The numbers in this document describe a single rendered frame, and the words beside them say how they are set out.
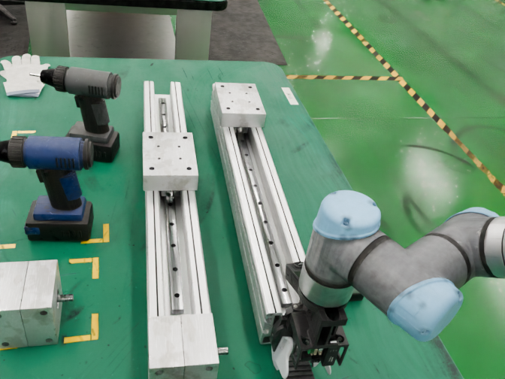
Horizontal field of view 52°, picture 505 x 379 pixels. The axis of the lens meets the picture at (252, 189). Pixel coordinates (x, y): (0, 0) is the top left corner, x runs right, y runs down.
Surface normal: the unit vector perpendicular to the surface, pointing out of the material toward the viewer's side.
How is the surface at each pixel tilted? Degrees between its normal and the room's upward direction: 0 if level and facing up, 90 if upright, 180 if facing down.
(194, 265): 0
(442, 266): 30
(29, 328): 90
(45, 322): 90
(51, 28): 90
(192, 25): 90
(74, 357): 0
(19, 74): 8
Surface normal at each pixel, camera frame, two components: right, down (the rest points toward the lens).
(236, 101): 0.13, -0.78
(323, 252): -0.76, 0.32
